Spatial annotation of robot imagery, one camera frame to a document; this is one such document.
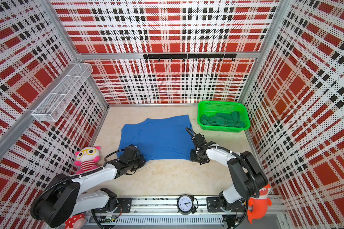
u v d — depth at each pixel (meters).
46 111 0.68
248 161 0.46
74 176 0.47
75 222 0.61
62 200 0.41
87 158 0.85
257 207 0.69
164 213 0.73
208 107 1.28
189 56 0.88
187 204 0.72
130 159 0.70
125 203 0.74
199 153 0.66
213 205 0.72
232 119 1.10
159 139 1.07
